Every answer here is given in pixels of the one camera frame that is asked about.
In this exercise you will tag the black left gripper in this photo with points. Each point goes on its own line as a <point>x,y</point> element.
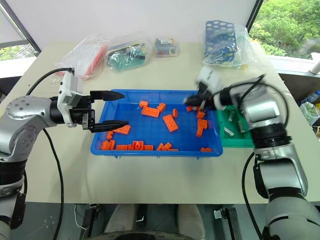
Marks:
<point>80,115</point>

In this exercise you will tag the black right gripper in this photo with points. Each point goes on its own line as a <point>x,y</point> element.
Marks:
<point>207,98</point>

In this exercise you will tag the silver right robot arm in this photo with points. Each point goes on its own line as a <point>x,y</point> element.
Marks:
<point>280,170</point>

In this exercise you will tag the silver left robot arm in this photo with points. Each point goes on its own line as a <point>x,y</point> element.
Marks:
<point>23,117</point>

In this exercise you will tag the blue plastic bin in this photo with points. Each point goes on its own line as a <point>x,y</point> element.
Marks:
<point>150,136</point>

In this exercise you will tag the green plastic bin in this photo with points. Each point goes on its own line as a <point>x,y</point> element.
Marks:
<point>235,141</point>

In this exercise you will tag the small orange toy brick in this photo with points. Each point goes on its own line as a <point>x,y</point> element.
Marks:
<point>175,113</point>
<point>200,115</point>
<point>206,149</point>
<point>148,147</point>
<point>190,108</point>
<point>168,146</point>
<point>110,135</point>
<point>162,106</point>
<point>160,147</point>
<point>143,103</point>
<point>173,150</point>

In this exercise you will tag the long orange toy brick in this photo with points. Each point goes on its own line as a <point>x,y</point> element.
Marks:
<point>201,127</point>
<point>123,129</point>
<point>171,123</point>
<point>123,147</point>
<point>150,112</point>

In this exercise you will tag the green silver battery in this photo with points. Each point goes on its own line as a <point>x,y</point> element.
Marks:
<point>241,126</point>
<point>231,116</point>
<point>229,131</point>

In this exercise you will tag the square orange toy brick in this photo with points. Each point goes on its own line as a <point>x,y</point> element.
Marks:
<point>138,145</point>

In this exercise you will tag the clear bag with green parts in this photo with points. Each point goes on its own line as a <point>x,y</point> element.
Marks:
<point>127,56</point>

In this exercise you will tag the clear bag with red strips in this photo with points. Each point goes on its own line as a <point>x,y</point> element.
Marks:
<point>82,55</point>

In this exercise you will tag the clear box of colourful bits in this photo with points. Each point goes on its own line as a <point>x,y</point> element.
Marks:
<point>166,47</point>

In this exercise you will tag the blue test tube rack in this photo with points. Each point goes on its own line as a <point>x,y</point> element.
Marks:
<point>220,42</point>

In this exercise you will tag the large clear plastic bag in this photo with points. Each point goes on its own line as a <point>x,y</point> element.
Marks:
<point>247,55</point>

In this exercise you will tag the grey window sill shelf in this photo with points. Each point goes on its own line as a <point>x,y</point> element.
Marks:
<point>290,65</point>

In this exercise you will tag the white rounded shape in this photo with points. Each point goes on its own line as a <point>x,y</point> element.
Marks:
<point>120,217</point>

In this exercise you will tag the clear bag with bottles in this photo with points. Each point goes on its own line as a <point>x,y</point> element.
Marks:
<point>311,107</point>

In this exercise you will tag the white cylinder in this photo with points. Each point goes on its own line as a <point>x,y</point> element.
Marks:
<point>315,65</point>

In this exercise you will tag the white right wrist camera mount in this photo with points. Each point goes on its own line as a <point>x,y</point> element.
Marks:
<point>208,77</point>

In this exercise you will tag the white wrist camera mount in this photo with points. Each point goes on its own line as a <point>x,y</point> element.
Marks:
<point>68,92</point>
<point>208,77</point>

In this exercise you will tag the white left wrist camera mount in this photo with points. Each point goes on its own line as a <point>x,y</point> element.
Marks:
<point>68,92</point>

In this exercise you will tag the black window frame post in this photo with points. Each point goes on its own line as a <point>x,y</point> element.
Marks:
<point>255,13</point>
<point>22,30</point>

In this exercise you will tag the black table bracket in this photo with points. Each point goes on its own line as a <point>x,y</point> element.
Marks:
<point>91,220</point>
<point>227,222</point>

